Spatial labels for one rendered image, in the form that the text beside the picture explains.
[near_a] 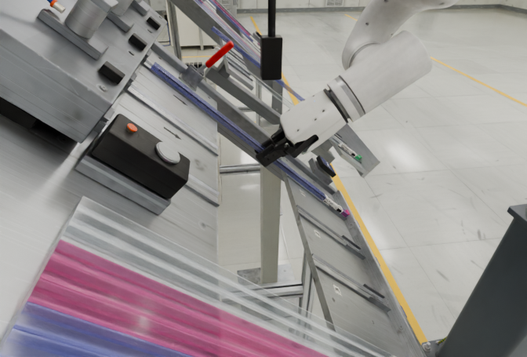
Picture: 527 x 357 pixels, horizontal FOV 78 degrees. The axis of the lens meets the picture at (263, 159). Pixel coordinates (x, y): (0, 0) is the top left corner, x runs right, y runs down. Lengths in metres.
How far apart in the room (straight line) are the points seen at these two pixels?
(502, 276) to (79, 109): 1.04
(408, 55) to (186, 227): 0.43
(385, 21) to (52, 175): 0.56
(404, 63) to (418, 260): 1.30
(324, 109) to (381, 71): 0.11
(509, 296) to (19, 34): 1.10
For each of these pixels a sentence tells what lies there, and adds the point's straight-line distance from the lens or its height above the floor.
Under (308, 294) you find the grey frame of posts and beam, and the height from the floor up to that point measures 0.28.
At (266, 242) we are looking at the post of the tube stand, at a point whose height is 0.34.
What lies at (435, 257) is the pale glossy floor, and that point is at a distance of 1.81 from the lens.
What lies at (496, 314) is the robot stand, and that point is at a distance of 1.17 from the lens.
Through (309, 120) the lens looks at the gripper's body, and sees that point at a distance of 0.56.
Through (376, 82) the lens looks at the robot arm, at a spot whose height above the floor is 1.05.
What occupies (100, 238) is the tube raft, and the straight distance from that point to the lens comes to 0.25.
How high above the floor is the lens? 1.23
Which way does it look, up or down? 33 degrees down
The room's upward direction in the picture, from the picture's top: straight up
